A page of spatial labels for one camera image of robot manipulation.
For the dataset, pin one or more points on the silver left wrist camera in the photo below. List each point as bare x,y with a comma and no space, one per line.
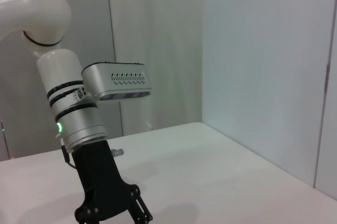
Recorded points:
118,79

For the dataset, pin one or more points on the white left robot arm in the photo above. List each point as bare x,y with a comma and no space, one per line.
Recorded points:
58,74

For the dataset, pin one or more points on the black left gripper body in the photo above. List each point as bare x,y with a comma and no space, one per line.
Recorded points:
97,176

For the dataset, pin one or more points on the clear left wrist plug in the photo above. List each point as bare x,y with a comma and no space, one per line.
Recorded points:
117,152

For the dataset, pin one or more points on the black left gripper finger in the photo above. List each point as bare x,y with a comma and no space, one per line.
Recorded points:
142,213

